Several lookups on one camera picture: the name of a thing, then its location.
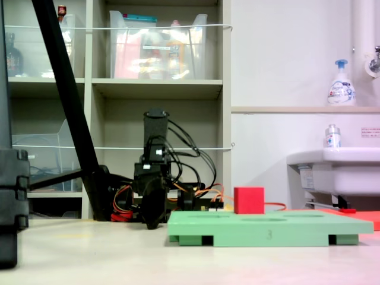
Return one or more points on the red square block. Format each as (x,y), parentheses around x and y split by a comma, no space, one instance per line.
(249,200)

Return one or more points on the beige shelf unit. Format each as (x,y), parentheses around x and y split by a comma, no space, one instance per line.
(157,89)

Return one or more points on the clear angled storage bin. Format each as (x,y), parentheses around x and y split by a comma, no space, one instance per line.
(44,154)

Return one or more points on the green shape-sorting board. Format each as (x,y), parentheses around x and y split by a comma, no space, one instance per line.
(267,228)

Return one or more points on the pink package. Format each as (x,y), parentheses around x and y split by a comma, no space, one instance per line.
(127,56)

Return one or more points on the large clear storage bin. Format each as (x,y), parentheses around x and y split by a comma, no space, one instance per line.
(157,53)

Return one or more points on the yellow bottle with pink cap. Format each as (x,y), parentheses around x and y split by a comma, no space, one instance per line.
(175,53)

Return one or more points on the notched black stack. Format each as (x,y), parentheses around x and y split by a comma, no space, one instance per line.
(12,193)

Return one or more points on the clear bin with bottles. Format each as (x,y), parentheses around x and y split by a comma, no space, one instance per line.
(38,53)

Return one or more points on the dark round bottle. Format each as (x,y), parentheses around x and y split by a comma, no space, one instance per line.
(14,59)

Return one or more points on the brown bottle with red cap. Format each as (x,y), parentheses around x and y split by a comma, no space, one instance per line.
(61,13)

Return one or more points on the white sink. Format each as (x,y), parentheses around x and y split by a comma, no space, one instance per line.
(341,172)

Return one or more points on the small clear sanitizer bottle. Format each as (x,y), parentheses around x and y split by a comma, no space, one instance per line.
(332,138)

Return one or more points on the small red clip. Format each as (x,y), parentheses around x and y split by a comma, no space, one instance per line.
(348,210)

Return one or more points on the white blue soap pump bottle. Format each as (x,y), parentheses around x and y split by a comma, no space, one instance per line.
(341,89)

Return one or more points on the metal faucet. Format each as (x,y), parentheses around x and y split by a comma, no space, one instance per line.
(374,62)

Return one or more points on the dark grey post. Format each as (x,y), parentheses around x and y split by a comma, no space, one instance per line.
(5,74)

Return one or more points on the white wall pipe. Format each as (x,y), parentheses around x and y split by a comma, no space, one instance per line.
(363,29)

